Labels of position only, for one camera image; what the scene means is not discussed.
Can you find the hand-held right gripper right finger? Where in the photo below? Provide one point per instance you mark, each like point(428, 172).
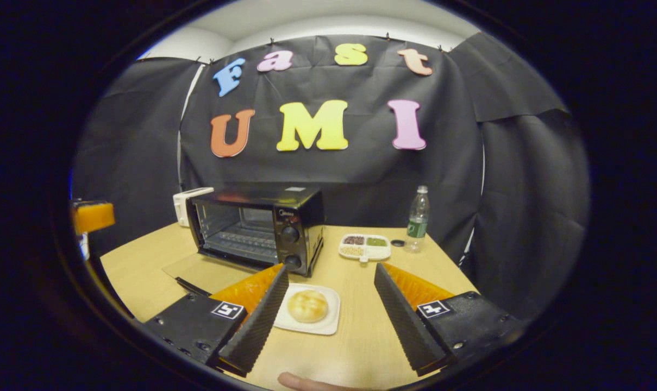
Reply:
point(407, 326)

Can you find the black backdrop cloth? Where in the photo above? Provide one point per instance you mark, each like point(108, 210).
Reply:
point(361, 168)

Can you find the white square plate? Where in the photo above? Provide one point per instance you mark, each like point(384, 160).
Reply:
point(306, 328)

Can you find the white toaster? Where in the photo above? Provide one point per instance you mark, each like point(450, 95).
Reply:
point(184, 206)

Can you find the black bottle cap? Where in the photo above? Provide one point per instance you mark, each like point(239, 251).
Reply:
point(398, 243)

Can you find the black electric oven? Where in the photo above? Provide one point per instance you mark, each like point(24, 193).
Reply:
point(295, 217)

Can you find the white divided dish with grains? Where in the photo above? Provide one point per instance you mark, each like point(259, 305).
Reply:
point(355, 251)

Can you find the clear plastic water bottle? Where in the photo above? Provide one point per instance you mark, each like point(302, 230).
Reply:
point(417, 228)

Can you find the round bread bun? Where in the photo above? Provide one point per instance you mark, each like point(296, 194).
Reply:
point(307, 306)

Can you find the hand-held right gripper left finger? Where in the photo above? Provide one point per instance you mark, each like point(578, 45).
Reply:
point(257, 326)

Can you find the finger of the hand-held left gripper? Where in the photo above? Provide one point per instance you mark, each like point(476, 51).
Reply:
point(92, 217)

